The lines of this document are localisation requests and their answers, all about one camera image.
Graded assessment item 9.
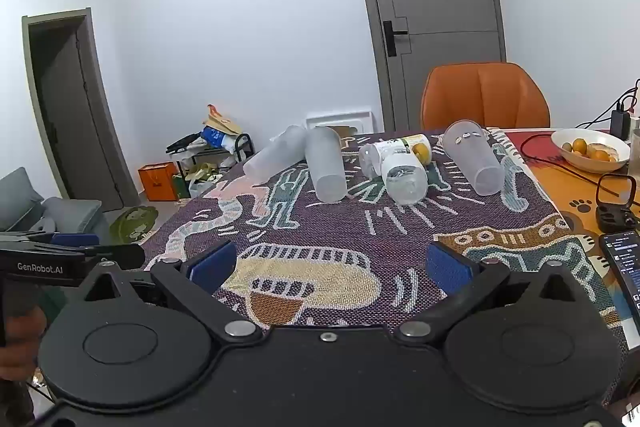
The frosted cup with small prints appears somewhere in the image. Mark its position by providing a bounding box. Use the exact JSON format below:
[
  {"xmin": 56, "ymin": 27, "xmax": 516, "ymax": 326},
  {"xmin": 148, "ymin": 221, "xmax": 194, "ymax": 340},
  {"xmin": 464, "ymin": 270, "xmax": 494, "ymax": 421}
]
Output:
[{"xmin": 442, "ymin": 119, "xmax": 506, "ymax": 197}]

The black smartphone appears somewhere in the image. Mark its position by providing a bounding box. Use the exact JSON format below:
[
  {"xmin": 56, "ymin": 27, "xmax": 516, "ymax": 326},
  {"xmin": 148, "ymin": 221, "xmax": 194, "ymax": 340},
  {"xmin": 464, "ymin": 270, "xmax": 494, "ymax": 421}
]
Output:
[{"xmin": 599, "ymin": 230, "xmax": 640, "ymax": 324}]

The grey sofa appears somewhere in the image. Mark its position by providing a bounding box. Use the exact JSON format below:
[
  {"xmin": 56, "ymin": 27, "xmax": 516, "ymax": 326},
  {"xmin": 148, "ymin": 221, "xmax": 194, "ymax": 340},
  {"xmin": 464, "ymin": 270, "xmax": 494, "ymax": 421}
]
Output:
[{"xmin": 0, "ymin": 167, "xmax": 104, "ymax": 242}]

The orange paw print table mat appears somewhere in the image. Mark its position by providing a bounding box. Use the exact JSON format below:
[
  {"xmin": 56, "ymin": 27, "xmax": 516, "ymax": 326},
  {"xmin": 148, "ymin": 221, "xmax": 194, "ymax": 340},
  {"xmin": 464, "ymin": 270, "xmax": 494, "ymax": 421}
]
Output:
[{"xmin": 504, "ymin": 128, "xmax": 640, "ymax": 360}]

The orange chair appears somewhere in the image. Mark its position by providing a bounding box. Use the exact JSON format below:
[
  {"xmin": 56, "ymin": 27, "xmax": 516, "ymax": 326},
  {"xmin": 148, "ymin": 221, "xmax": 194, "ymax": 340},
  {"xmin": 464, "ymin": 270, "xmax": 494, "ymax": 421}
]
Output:
[{"xmin": 420, "ymin": 62, "xmax": 551, "ymax": 132}]

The orange paper bag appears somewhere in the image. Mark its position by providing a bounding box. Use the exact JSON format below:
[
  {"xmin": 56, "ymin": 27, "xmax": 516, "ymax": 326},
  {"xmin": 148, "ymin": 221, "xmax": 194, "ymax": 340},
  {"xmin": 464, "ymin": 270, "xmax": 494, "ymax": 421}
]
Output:
[{"xmin": 138, "ymin": 162, "xmax": 179, "ymax": 202}]

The brown cardboard piece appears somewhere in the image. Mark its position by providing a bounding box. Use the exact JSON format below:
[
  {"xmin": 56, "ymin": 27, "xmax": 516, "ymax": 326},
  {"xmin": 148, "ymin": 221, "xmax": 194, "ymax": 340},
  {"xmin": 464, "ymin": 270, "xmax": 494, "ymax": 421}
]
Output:
[{"xmin": 202, "ymin": 104, "xmax": 244, "ymax": 136}]

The printed woven blanket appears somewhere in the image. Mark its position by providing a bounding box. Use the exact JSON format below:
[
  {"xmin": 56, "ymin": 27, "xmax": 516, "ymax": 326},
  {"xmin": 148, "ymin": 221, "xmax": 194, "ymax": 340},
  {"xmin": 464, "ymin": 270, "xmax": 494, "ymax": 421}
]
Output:
[{"xmin": 141, "ymin": 129, "xmax": 629, "ymax": 408}]

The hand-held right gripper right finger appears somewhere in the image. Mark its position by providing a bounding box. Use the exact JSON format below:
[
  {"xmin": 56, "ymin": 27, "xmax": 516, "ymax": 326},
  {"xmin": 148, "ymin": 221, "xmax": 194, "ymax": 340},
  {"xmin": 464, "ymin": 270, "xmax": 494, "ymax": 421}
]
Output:
[{"xmin": 394, "ymin": 241, "xmax": 585, "ymax": 348}]

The small black handled device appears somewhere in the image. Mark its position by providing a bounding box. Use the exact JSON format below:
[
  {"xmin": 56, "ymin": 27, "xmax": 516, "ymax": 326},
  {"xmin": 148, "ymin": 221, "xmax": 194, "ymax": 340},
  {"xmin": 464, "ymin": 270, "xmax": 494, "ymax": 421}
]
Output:
[{"xmin": 594, "ymin": 173, "xmax": 640, "ymax": 232}]

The frosted plastic cup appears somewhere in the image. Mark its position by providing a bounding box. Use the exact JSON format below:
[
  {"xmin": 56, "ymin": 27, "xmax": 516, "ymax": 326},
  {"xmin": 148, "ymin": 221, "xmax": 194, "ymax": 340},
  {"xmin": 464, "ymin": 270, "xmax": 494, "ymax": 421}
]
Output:
[
  {"xmin": 242, "ymin": 125, "xmax": 309, "ymax": 180},
  {"xmin": 304, "ymin": 126, "xmax": 348, "ymax": 202}
]

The black charger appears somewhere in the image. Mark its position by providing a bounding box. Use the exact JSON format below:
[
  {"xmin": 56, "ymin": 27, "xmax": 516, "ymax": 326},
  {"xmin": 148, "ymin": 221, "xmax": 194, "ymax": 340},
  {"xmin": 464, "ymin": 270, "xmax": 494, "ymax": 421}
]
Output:
[{"xmin": 610, "ymin": 109, "xmax": 632, "ymax": 141}]

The blue and white bag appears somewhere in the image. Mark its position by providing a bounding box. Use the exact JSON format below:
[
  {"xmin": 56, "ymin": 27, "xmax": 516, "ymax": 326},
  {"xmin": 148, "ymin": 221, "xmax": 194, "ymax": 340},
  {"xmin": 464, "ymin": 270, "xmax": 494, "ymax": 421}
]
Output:
[{"xmin": 200, "ymin": 127, "xmax": 236, "ymax": 154}]

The green floor cushion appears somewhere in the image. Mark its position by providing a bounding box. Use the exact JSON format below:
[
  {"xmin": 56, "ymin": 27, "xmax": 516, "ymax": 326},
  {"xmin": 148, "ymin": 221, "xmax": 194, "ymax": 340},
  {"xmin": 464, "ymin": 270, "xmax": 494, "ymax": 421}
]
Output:
[{"xmin": 109, "ymin": 205, "xmax": 159, "ymax": 246}]

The black shoe rack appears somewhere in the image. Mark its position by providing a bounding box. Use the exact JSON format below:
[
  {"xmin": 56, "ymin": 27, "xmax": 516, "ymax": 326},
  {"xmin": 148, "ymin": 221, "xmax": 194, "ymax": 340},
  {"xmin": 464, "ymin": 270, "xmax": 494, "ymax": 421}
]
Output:
[{"xmin": 166, "ymin": 133, "xmax": 254, "ymax": 188}]

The clear cup with white label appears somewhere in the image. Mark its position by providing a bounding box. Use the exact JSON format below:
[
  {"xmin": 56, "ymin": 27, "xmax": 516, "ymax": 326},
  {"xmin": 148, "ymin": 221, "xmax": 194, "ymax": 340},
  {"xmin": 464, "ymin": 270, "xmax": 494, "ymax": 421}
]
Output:
[{"xmin": 374, "ymin": 134, "xmax": 432, "ymax": 206}]

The small clear plastic cup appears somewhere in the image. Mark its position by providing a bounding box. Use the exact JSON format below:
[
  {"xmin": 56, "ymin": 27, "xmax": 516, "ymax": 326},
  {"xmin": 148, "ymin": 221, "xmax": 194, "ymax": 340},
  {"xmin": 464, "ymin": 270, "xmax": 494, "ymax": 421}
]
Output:
[{"xmin": 359, "ymin": 143, "xmax": 387, "ymax": 180}]

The dark brown door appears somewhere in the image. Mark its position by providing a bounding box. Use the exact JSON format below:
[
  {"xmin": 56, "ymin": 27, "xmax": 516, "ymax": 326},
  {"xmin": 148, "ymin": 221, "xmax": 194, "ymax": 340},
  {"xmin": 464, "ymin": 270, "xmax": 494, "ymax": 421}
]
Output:
[{"xmin": 21, "ymin": 8, "xmax": 128, "ymax": 214}]

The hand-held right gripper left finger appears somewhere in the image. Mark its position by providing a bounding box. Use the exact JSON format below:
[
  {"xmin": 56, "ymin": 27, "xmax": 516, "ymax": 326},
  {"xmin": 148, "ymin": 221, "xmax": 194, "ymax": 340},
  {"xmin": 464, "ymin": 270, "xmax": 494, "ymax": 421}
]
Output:
[{"xmin": 80, "ymin": 241, "xmax": 264, "ymax": 346}]

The black cable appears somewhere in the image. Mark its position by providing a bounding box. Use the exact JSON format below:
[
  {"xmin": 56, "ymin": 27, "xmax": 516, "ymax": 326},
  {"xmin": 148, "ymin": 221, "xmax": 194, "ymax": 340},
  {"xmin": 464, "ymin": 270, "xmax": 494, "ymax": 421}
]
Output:
[{"xmin": 520, "ymin": 133, "xmax": 603, "ymax": 178}]

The person's left hand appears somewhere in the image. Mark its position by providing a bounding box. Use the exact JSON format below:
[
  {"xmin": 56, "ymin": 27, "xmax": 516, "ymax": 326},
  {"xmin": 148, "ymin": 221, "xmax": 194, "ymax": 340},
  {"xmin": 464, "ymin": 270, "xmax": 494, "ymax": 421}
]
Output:
[{"xmin": 0, "ymin": 306, "xmax": 48, "ymax": 383}]

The black door lock handle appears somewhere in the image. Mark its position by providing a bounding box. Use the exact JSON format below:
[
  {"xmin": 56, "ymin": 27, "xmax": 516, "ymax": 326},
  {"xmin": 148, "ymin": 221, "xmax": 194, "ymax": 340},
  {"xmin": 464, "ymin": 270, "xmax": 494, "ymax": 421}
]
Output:
[{"xmin": 382, "ymin": 20, "xmax": 412, "ymax": 57}]

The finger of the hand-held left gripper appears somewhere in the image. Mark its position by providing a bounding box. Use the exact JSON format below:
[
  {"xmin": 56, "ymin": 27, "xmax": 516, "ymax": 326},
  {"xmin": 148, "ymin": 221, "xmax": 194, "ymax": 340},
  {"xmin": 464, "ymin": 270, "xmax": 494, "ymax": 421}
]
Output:
[
  {"xmin": 30, "ymin": 243, "xmax": 146, "ymax": 272},
  {"xmin": 0, "ymin": 231, "xmax": 101, "ymax": 249}
]

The white bowl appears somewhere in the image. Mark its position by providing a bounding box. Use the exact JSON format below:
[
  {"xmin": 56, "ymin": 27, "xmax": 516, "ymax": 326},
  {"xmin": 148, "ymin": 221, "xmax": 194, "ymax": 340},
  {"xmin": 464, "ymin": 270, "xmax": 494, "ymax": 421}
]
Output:
[{"xmin": 551, "ymin": 128, "xmax": 631, "ymax": 172}]

